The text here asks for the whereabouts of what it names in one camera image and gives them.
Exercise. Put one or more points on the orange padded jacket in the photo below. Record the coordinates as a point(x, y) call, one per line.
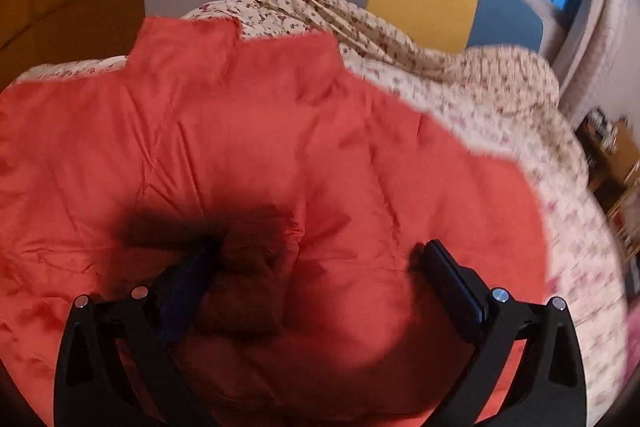
point(250, 132)

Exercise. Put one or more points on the wooden side table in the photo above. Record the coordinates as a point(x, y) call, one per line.
point(617, 147)

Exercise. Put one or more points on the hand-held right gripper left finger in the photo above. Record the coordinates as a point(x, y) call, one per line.
point(190, 279)

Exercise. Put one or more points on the floral print duvet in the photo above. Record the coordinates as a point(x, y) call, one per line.
point(475, 107)

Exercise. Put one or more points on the pink cloth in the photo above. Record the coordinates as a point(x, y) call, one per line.
point(632, 352)

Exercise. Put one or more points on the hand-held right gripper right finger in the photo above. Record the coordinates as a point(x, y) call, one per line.
point(457, 287)

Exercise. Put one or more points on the wooden rack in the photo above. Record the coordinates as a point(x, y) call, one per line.
point(625, 217)

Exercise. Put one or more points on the cluster of small bottles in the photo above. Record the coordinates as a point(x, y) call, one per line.
point(600, 124)

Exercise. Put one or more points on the floral patterned curtain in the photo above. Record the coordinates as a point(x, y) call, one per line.
point(590, 32)

